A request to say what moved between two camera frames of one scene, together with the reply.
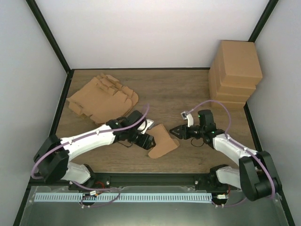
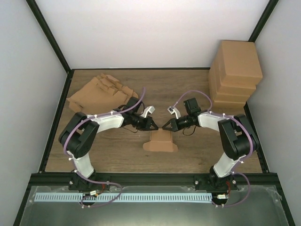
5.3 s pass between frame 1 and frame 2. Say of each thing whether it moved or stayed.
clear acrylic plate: stayed
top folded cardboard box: stayed
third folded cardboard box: stayed
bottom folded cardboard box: stayed
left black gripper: moved
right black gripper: moved
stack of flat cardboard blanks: stayed
